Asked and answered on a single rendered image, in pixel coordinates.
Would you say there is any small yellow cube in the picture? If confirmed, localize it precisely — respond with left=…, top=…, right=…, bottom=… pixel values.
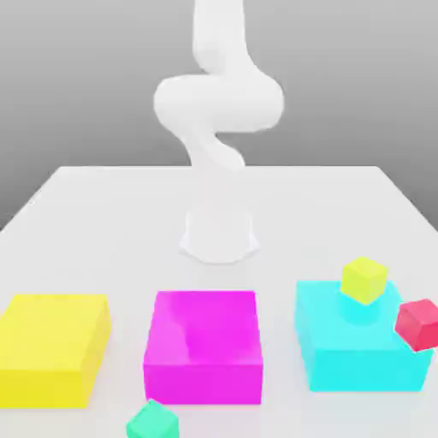
left=340, top=256, right=390, bottom=306

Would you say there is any small green cube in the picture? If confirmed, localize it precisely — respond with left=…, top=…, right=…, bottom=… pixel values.
left=125, top=399, right=181, bottom=438

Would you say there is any small red cube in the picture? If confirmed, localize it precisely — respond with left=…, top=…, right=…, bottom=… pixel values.
left=394, top=298, right=438, bottom=353

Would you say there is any large magenta box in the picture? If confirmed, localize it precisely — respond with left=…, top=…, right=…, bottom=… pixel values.
left=142, top=289, right=264, bottom=405

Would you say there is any large cyan box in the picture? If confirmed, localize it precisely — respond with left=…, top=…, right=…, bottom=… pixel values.
left=294, top=280, right=435, bottom=393

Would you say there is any large yellow box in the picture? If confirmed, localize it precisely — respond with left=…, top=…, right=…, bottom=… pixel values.
left=0, top=293, right=112, bottom=410

